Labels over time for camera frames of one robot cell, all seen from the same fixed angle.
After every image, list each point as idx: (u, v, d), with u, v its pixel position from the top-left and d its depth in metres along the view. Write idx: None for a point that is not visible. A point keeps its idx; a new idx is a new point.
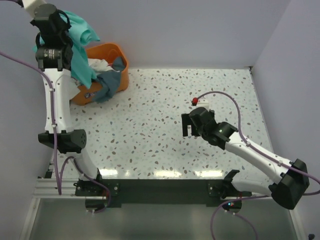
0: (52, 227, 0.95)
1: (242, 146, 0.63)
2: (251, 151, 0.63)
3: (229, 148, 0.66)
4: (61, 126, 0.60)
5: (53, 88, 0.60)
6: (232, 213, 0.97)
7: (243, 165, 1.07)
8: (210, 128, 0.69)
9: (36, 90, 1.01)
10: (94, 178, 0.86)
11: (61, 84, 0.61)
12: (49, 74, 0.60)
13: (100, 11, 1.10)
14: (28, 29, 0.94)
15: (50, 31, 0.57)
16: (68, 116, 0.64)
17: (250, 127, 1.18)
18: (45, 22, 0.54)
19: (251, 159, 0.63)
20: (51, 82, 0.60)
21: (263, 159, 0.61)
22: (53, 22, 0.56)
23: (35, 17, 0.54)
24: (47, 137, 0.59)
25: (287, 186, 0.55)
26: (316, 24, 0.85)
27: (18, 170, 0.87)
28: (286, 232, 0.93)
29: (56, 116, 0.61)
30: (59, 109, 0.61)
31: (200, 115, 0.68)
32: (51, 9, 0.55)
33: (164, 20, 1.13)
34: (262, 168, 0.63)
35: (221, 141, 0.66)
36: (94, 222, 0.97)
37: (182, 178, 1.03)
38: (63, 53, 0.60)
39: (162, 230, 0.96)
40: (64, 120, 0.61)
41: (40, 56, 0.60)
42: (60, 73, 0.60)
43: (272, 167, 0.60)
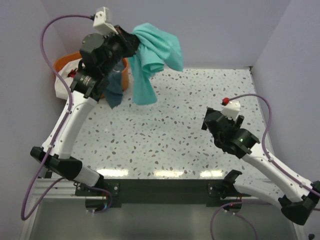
0: (52, 227, 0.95)
1: (264, 160, 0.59)
2: (273, 168, 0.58)
3: (247, 159, 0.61)
4: (56, 150, 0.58)
5: (70, 111, 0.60)
6: (232, 213, 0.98)
7: (243, 165, 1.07)
8: (228, 136, 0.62)
9: (37, 90, 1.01)
10: (92, 186, 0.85)
11: (78, 110, 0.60)
12: (75, 96, 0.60)
13: None
14: (28, 28, 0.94)
15: (91, 61, 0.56)
16: (71, 141, 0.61)
17: (250, 126, 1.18)
18: (88, 52, 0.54)
19: (270, 174, 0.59)
20: (72, 105, 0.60)
21: (285, 178, 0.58)
22: (95, 54, 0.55)
23: (82, 45, 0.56)
24: (38, 153, 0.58)
25: (308, 209, 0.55)
26: (316, 23, 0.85)
27: (18, 169, 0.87)
28: (286, 232, 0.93)
29: (58, 137, 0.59)
30: (64, 131, 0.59)
31: (216, 121, 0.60)
32: (99, 41, 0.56)
33: (164, 20, 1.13)
34: (280, 186, 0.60)
35: (241, 152, 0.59)
36: (94, 222, 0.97)
37: (182, 178, 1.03)
38: (96, 84, 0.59)
39: (162, 230, 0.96)
40: (63, 144, 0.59)
41: (76, 80, 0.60)
42: (84, 100, 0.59)
43: (293, 187, 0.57)
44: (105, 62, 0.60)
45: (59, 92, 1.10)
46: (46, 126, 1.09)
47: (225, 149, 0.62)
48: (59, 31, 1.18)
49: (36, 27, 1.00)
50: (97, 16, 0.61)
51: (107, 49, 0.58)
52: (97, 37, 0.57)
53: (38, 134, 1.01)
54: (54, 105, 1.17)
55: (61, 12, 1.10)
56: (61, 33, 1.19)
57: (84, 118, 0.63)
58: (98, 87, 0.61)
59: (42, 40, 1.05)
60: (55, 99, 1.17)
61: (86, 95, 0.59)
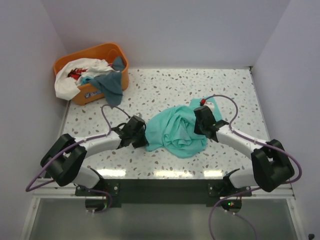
0: (52, 227, 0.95)
1: (228, 133, 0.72)
2: (233, 135, 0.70)
3: (221, 138, 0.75)
4: (86, 144, 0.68)
5: (107, 135, 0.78)
6: (232, 213, 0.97)
7: (243, 165, 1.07)
8: (209, 123, 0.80)
9: (37, 91, 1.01)
10: (91, 189, 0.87)
11: (112, 138, 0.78)
12: (113, 133, 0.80)
13: (100, 11, 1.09)
14: (28, 29, 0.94)
15: (131, 126, 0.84)
16: (93, 150, 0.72)
17: (250, 127, 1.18)
18: (135, 122, 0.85)
19: (236, 144, 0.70)
20: (110, 134, 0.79)
21: (243, 141, 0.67)
22: (138, 124, 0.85)
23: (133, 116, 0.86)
24: (68, 139, 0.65)
25: (258, 158, 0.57)
26: (315, 24, 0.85)
27: (19, 170, 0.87)
28: (286, 233, 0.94)
29: (91, 140, 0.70)
30: (98, 140, 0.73)
31: (201, 111, 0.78)
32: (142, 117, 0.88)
33: (164, 20, 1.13)
34: (243, 148, 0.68)
35: (214, 134, 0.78)
36: (94, 222, 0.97)
37: (182, 178, 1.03)
38: (125, 138, 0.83)
39: (162, 230, 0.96)
40: (92, 146, 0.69)
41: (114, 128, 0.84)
42: (117, 137, 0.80)
43: (248, 144, 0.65)
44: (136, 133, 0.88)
45: (59, 92, 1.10)
46: (46, 127, 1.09)
47: (207, 133, 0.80)
48: (59, 32, 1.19)
49: (36, 28, 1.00)
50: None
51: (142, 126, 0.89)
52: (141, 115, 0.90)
53: (38, 135, 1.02)
54: (55, 106, 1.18)
55: (61, 12, 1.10)
56: (61, 33, 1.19)
57: (107, 146, 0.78)
58: (123, 141, 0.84)
59: (42, 40, 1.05)
60: (55, 99, 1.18)
61: (119, 136, 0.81)
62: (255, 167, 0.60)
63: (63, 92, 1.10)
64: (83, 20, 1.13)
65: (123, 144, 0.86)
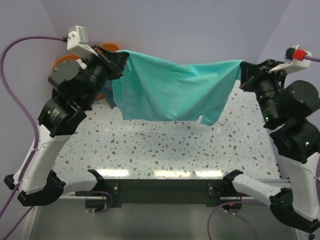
0: (51, 227, 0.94)
1: (310, 176, 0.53)
2: (312, 188, 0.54)
3: (293, 161, 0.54)
4: (24, 186, 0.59)
5: (37, 148, 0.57)
6: (232, 212, 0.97)
7: (243, 165, 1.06)
8: (292, 127, 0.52)
9: (37, 90, 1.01)
10: (89, 191, 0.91)
11: (45, 148, 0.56)
12: (42, 131, 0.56)
13: (100, 12, 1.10)
14: (29, 29, 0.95)
15: (63, 93, 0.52)
16: (41, 177, 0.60)
17: (250, 127, 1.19)
18: (57, 84, 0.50)
19: (302, 189, 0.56)
20: (40, 142, 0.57)
21: (313, 199, 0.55)
22: (66, 84, 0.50)
23: (52, 73, 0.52)
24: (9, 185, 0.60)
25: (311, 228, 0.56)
26: (314, 24, 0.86)
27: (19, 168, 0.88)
28: (286, 232, 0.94)
29: (26, 173, 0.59)
30: (31, 169, 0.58)
31: (311, 110, 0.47)
32: (72, 70, 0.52)
33: (164, 21, 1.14)
34: (302, 199, 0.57)
35: (296, 152, 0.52)
36: (93, 222, 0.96)
37: (182, 178, 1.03)
38: (65, 118, 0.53)
39: (162, 230, 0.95)
40: (29, 182, 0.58)
41: (44, 113, 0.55)
42: (49, 139, 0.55)
43: (313, 208, 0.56)
44: (79, 94, 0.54)
45: None
46: None
47: (283, 143, 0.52)
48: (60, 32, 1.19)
49: (37, 28, 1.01)
50: (70, 37, 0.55)
51: (82, 81, 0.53)
52: (70, 66, 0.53)
53: None
54: None
55: (62, 13, 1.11)
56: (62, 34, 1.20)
57: (54, 153, 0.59)
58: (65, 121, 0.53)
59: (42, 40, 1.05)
60: None
61: (52, 134, 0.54)
62: (293, 217, 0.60)
63: None
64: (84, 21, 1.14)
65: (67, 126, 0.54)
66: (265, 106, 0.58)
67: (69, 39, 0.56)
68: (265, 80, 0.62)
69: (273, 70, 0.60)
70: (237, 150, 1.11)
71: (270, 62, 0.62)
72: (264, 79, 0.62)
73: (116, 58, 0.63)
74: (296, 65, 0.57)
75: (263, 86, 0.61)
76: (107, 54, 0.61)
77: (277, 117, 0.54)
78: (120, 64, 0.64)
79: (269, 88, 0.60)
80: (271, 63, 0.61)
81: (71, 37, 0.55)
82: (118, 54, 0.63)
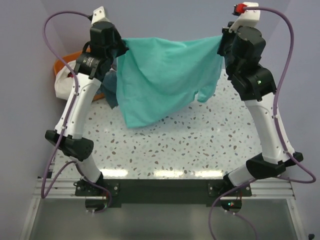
0: (51, 227, 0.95)
1: (267, 114, 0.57)
2: (271, 127, 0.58)
3: (251, 105, 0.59)
4: (70, 131, 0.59)
5: (78, 92, 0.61)
6: (232, 213, 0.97)
7: (243, 165, 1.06)
8: (248, 71, 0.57)
9: (37, 90, 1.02)
10: (93, 182, 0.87)
11: (86, 90, 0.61)
12: (80, 78, 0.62)
13: None
14: (29, 30, 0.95)
15: (99, 42, 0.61)
16: (81, 124, 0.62)
17: (250, 127, 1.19)
18: (97, 33, 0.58)
19: (264, 132, 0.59)
20: (79, 87, 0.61)
21: (276, 140, 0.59)
22: (105, 33, 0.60)
23: (92, 26, 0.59)
24: (53, 135, 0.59)
25: (275, 169, 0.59)
26: None
27: (19, 169, 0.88)
28: (286, 232, 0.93)
29: (69, 119, 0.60)
30: (74, 112, 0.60)
31: (254, 44, 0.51)
32: (107, 24, 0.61)
33: None
34: (265, 143, 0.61)
35: (251, 92, 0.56)
36: (93, 222, 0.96)
37: (182, 178, 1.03)
38: (100, 64, 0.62)
39: (162, 230, 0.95)
40: (75, 125, 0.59)
41: (78, 63, 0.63)
42: (89, 81, 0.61)
43: (277, 149, 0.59)
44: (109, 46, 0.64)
45: (59, 92, 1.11)
46: (46, 127, 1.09)
47: (239, 83, 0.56)
48: (60, 33, 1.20)
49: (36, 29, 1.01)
50: (96, 13, 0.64)
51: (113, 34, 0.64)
52: (104, 22, 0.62)
53: (38, 135, 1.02)
54: (55, 106, 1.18)
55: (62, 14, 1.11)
56: (62, 34, 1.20)
57: (89, 100, 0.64)
58: (100, 68, 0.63)
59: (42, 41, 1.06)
60: (55, 100, 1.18)
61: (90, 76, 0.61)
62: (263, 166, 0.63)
63: (63, 92, 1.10)
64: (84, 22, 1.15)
65: (101, 73, 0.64)
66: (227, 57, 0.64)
67: (94, 16, 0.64)
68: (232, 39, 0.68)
69: (231, 27, 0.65)
70: (237, 150, 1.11)
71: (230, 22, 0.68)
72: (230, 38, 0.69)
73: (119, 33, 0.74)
74: (245, 19, 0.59)
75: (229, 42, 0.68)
76: None
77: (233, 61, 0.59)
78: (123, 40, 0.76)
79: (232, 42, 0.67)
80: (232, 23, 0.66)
81: (94, 14, 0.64)
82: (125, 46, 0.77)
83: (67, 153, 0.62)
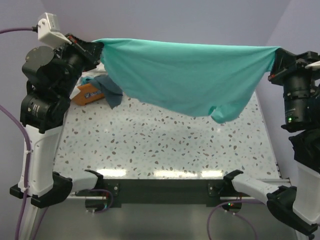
0: (51, 228, 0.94)
1: None
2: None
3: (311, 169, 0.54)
4: (33, 190, 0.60)
5: (31, 150, 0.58)
6: (232, 213, 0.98)
7: (243, 165, 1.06)
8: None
9: None
10: (92, 189, 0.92)
11: (40, 146, 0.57)
12: (30, 132, 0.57)
13: None
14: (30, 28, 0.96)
15: (41, 83, 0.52)
16: (46, 177, 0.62)
17: (250, 126, 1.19)
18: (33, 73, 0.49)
19: (310, 194, 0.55)
20: (31, 143, 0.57)
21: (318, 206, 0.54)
22: (44, 72, 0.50)
23: (25, 63, 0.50)
24: (18, 194, 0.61)
25: (307, 231, 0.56)
26: None
27: (19, 168, 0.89)
28: (286, 232, 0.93)
29: (30, 178, 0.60)
30: (33, 172, 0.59)
31: None
32: (47, 56, 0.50)
33: None
34: (306, 202, 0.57)
35: (317, 161, 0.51)
36: (93, 222, 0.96)
37: (182, 177, 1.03)
38: (49, 109, 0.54)
39: (162, 229, 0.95)
40: (36, 184, 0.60)
41: (23, 106, 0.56)
42: (41, 136, 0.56)
43: (317, 213, 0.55)
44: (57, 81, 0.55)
45: None
46: None
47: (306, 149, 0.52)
48: None
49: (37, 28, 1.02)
50: (40, 25, 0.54)
51: (58, 66, 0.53)
52: (44, 50, 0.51)
53: None
54: None
55: None
56: None
57: (50, 149, 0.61)
58: (50, 112, 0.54)
59: None
60: None
61: (41, 130, 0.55)
62: (292, 218, 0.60)
63: None
64: None
65: (54, 119, 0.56)
66: (289, 106, 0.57)
67: (39, 28, 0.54)
68: (299, 77, 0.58)
69: (310, 66, 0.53)
70: (237, 150, 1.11)
71: (310, 56, 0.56)
72: (296, 77, 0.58)
73: (90, 48, 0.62)
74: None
75: (294, 82, 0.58)
76: (82, 42, 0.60)
77: (301, 120, 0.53)
78: (95, 54, 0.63)
79: (301, 86, 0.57)
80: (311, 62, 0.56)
81: (38, 27, 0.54)
82: (93, 43, 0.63)
83: None
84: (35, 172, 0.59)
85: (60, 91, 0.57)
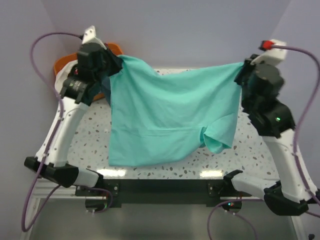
0: (51, 228, 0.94)
1: (288, 151, 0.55)
2: (293, 165, 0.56)
3: (270, 140, 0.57)
4: (51, 158, 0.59)
5: (62, 117, 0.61)
6: (232, 213, 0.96)
7: (243, 165, 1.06)
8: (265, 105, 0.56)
9: (37, 90, 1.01)
10: (93, 187, 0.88)
11: (71, 115, 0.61)
12: (66, 101, 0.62)
13: (100, 11, 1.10)
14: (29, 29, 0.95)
15: (86, 65, 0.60)
16: (65, 149, 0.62)
17: (250, 127, 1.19)
18: (84, 55, 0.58)
19: (283, 168, 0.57)
20: (64, 112, 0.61)
21: (296, 178, 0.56)
22: (92, 56, 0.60)
23: (80, 49, 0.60)
24: (33, 163, 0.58)
25: (297, 208, 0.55)
26: None
27: (18, 170, 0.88)
28: (286, 232, 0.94)
29: (52, 146, 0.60)
30: (57, 139, 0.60)
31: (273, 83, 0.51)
32: (96, 47, 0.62)
33: (163, 20, 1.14)
34: (285, 179, 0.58)
35: (269, 127, 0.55)
36: (93, 222, 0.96)
37: (182, 178, 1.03)
38: (87, 87, 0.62)
39: (162, 230, 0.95)
40: (56, 152, 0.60)
41: (66, 85, 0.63)
42: (75, 105, 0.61)
43: (299, 187, 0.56)
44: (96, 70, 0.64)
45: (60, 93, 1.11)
46: (46, 127, 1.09)
47: (256, 119, 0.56)
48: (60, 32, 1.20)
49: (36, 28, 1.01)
50: (87, 33, 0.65)
51: (100, 56, 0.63)
52: (94, 43, 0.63)
53: (38, 135, 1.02)
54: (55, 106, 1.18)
55: (61, 13, 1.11)
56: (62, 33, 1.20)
57: (75, 124, 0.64)
58: (88, 91, 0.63)
59: (42, 40, 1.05)
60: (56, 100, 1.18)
61: (77, 102, 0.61)
62: (282, 202, 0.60)
63: None
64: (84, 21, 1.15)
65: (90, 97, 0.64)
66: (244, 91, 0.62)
67: (86, 35, 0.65)
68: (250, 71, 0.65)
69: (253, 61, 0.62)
70: (237, 150, 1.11)
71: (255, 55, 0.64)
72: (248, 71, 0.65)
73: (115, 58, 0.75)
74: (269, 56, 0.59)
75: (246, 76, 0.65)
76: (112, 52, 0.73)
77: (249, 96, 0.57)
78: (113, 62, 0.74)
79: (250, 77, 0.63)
80: (255, 55, 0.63)
81: (85, 34, 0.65)
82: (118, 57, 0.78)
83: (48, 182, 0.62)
84: (59, 139, 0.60)
85: (97, 77, 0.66)
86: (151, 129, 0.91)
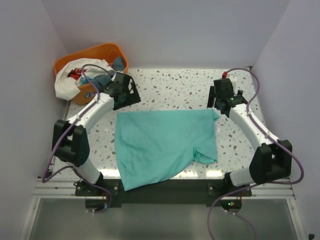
0: (51, 227, 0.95)
1: (242, 114, 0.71)
2: (248, 122, 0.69)
3: (233, 115, 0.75)
4: (82, 122, 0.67)
5: (98, 101, 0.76)
6: (232, 213, 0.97)
7: (243, 165, 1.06)
8: (225, 95, 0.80)
9: (36, 90, 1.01)
10: (93, 184, 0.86)
11: (104, 103, 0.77)
12: (102, 96, 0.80)
13: (99, 11, 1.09)
14: (28, 28, 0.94)
15: (120, 81, 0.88)
16: (91, 123, 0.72)
17: None
18: (122, 76, 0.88)
19: (246, 129, 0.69)
20: (100, 99, 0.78)
21: (254, 129, 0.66)
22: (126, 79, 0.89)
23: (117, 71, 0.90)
24: (62, 124, 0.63)
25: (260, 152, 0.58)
26: (314, 23, 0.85)
27: (18, 170, 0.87)
28: (286, 232, 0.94)
29: (84, 115, 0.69)
30: (91, 112, 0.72)
31: (221, 81, 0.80)
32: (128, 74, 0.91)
33: (162, 20, 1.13)
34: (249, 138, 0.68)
35: (228, 107, 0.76)
36: (94, 221, 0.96)
37: (182, 178, 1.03)
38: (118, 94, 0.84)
39: (162, 230, 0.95)
40: (87, 121, 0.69)
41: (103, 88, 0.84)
42: (109, 99, 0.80)
43: (258, 136, 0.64)
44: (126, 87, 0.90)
45: (59, 92, 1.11)
46: (46, 127, 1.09)
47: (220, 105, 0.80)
48: (59, 32, 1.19)
49: (35, 27, 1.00)
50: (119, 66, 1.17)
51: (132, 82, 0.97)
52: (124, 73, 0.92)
53: (38, 134, 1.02)
54: (54, 106, 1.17)
55: (60, 13, 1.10)
56: (61, 33, 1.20)
57: (101, 112, 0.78)
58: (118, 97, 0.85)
59: (41, 40, 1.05)
60: (55, 99, 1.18)
61: (110, 95, 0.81)
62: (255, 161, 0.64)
63: (64, 92, 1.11)
64: (83, 21, 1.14)
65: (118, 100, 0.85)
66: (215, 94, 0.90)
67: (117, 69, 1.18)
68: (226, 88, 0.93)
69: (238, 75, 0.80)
70: (237, 150, 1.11)
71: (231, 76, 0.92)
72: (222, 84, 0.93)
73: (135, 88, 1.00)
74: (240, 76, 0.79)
75: None
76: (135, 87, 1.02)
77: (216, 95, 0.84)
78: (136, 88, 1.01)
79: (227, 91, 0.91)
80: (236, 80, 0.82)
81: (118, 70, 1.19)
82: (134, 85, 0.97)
83: (62, 154, 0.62)
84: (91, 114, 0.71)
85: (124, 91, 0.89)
86: (157, 151, 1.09)
